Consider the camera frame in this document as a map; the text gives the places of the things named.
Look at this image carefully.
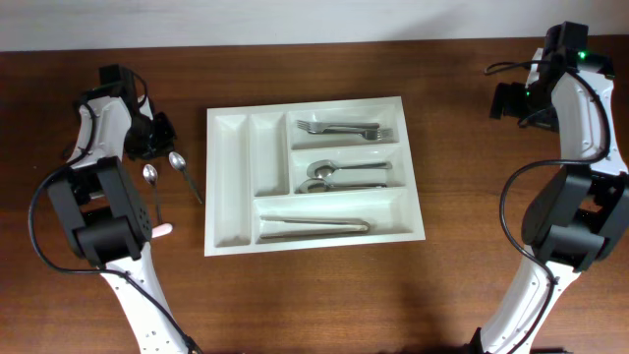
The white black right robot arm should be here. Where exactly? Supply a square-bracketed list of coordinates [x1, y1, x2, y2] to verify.
[464, 22, 628, 353]

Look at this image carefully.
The steel tablespoon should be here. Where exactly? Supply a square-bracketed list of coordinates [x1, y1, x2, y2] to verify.
[297, 179, 387, 194]
[307, 159, 392, 180]

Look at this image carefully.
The white plastic cutlery tray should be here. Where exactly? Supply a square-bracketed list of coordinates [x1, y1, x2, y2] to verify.
[204, 96, 426, 257]

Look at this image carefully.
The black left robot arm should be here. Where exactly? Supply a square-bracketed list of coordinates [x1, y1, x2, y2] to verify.
[37, 64, 200, 353]

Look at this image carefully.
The pink plastic knife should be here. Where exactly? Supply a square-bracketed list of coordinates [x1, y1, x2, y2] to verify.
[151, 223, 174, 239]

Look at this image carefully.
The steel fork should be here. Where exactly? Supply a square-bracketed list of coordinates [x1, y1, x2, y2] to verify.
[296, 120, 380, 134]
[323, 128, 394, 141]

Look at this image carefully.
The small teaspoon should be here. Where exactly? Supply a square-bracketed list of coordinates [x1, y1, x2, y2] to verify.
[143, 164, 163, 224]
[168, 151, 203, 205]

